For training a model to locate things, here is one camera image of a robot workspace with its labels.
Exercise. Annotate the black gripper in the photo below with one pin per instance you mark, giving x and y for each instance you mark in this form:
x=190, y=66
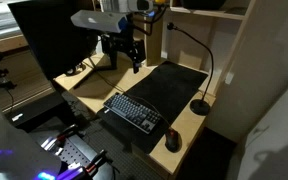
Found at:
x=135, y=50

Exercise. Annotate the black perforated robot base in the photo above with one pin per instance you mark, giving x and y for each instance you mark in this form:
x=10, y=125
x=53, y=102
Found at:
x=83, y=162

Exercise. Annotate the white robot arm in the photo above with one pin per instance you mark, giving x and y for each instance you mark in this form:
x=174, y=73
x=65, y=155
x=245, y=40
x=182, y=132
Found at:
x=115, y=21

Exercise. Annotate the black desk mat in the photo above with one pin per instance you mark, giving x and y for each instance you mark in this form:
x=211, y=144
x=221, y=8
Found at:
x=166, y=90

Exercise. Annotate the black monitor stand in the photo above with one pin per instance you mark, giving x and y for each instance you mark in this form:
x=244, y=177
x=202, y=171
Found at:
x=105, y=61

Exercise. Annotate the black mechanical keyboard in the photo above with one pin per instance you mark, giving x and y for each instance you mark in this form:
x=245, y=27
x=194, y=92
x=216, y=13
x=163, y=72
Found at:
x=133, y=112

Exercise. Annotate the black computer monitor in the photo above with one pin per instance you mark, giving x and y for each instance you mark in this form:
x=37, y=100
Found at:
x=56, y=43

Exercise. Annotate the black red computer mouse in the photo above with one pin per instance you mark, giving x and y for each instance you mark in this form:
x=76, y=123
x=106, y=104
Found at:
x=172, y=140

